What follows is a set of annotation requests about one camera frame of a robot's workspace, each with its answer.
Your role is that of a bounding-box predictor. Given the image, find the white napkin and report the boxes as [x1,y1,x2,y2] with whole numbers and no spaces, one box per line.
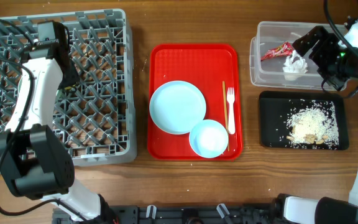
[283,50,308,81]

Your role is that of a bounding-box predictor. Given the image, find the red snack wrapper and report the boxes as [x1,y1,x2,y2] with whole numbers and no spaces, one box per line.
[260,42,295,61]

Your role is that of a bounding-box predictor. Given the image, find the light blue bowl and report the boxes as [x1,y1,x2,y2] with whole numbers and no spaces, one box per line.
[189,119,229,159]

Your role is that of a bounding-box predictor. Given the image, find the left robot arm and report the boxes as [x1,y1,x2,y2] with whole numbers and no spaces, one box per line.
[0,37,117,223]

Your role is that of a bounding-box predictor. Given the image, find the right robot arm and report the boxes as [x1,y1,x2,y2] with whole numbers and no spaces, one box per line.
[268,9,358,223]

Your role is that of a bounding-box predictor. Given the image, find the black waste tray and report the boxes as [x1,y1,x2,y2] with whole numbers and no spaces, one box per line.
[259,91,349,151]

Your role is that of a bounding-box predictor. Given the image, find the grey dishwasher rack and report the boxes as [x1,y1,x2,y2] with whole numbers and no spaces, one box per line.
[0,9,137,166]

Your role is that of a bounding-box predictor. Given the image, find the clear plastic bin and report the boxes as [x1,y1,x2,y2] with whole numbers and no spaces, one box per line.
[249,21,323,90]

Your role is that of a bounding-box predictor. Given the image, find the rice and food scraps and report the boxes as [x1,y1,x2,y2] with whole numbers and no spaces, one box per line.
[278,99,339,150]

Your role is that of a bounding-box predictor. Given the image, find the white plastic fork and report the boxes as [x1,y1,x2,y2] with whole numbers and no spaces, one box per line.
[226,87,236,134]

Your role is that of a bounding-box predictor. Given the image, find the wooden chopstick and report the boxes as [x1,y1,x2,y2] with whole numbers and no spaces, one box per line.
[222,81,230,152]

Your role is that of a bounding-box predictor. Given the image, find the red plastic tray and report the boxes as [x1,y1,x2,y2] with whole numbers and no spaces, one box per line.
[147,44,244,161]

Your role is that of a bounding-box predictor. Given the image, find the light blue plate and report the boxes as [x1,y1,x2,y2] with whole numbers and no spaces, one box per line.
[149,80,206,135]

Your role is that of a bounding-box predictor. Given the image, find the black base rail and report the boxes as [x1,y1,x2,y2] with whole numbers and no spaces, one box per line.
[52,203,279,224]

